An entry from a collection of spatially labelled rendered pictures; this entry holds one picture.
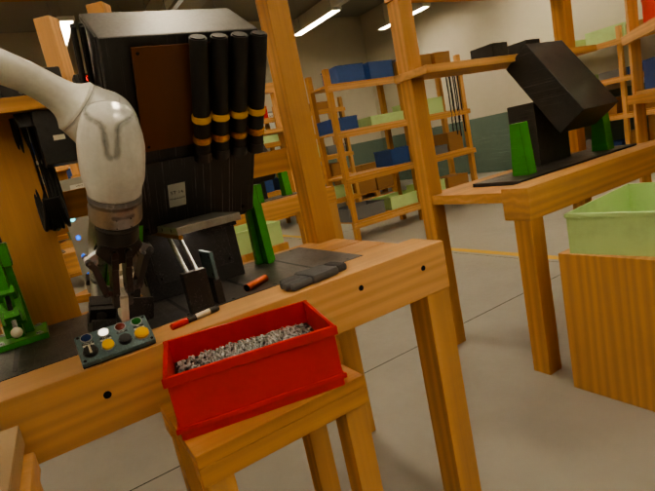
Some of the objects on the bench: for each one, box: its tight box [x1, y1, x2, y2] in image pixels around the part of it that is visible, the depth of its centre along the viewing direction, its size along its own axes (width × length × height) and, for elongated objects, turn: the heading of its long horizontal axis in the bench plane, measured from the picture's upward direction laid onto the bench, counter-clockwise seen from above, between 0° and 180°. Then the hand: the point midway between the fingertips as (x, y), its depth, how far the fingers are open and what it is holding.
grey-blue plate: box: [198, 249, 226, 304], centre depth 133 cm, size 10×2×14 cm, turn 78°
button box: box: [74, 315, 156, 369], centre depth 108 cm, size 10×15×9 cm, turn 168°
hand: (123, 305), depth 101 cm, fingers closed
